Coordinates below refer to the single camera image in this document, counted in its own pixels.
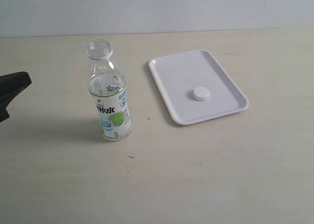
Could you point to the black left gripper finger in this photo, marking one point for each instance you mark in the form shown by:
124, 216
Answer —
10, 86

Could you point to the clear plastic water bottle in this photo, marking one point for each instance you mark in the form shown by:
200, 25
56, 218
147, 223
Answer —
107, 85

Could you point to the white bottle cap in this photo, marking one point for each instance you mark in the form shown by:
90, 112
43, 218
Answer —
201, 93

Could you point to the white plastic tray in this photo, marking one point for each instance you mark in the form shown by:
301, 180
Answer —
177, 75

